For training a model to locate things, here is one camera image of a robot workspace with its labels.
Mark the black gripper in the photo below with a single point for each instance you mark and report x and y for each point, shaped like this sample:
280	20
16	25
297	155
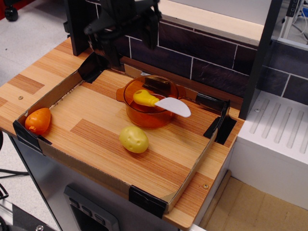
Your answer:
120	17

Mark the yellow handled toy knife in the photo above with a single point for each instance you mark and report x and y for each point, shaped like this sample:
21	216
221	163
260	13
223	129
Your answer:
145	98

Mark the orange transparent plastic pot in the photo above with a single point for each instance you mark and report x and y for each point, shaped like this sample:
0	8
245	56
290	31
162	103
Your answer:
145	116

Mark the yellow toy potato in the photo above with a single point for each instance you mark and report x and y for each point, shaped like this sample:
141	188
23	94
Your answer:
134	139

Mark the orange toy carrot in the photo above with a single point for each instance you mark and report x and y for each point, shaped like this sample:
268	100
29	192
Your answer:
38	121

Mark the black caster wheel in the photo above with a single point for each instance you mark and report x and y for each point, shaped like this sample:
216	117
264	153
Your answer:
10	12

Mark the toy oven control panel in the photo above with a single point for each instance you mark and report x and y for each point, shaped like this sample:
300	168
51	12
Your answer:
88	215

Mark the white toy sink drainboard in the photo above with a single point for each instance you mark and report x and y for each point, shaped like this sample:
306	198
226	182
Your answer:
271	150

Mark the black vertical post right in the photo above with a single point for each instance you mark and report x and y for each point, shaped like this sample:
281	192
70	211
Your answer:
252	92

